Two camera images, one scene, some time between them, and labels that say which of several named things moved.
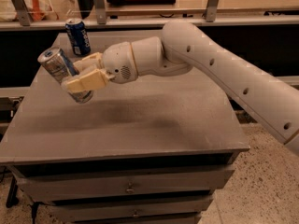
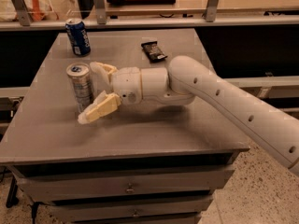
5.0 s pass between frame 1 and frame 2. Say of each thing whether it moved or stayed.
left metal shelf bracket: stayed
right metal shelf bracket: stayed
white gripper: moved
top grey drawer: stayed
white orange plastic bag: stayed
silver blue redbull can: moved
